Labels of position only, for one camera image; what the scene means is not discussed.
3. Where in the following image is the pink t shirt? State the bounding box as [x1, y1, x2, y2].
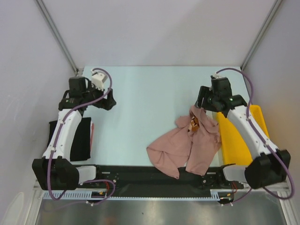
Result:
[146, 106, 221, 179]

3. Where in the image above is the aluminium frame rail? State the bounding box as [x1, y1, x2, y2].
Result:
[34, 171, 289, 194]

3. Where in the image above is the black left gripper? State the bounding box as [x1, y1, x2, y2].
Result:
[82, 81, 116, 111]

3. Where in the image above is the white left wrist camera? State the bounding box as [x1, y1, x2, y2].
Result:
[91, 69, 108, 91]

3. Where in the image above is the right aluminium corner post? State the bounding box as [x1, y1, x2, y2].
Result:
[240, 0, 284, 70]

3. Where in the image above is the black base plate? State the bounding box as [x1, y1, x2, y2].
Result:
[80, 165, 244, 194]

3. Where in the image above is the yellow plastic tray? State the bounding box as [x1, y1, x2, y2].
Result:
[215, 105, 270, 165]

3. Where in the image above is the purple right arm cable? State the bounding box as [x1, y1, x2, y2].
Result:
[215, 67, 295, 200]

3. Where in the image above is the folded black t shirt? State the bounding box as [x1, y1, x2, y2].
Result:
[43, 114, 94, 162]

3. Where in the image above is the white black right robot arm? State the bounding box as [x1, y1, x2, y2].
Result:
[195, 76, 291, 189]

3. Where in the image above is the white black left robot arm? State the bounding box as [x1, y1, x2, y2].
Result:
[32, 70, 116, 192]

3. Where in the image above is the white slotted cable duct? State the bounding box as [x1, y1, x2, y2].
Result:
[43, 188, 235, 202]

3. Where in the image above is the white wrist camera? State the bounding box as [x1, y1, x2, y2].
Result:
[210, 73, 221, 80]
[91, 69, 108, 91]

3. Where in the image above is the left aluminium corner post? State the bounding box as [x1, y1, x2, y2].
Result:
[34, 0, 79, 75]

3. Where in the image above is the aluminium corner post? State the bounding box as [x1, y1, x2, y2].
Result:
[34, 0, 79, 75]
[240, 0, 284, 70]

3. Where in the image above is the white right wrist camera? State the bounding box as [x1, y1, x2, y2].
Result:
[210, 73, 221, 80]

